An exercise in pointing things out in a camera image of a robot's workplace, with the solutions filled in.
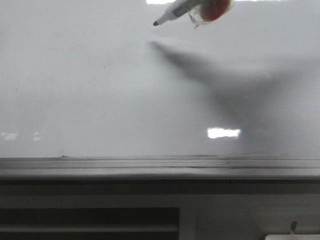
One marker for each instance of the white whiteboard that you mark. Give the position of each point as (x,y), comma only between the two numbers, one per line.
(95,78)

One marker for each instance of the grey whiteboard ledge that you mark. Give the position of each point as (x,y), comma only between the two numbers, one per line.
(158,168)

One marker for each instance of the white whiteboard marker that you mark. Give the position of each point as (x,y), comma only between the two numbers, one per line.
(201,12)

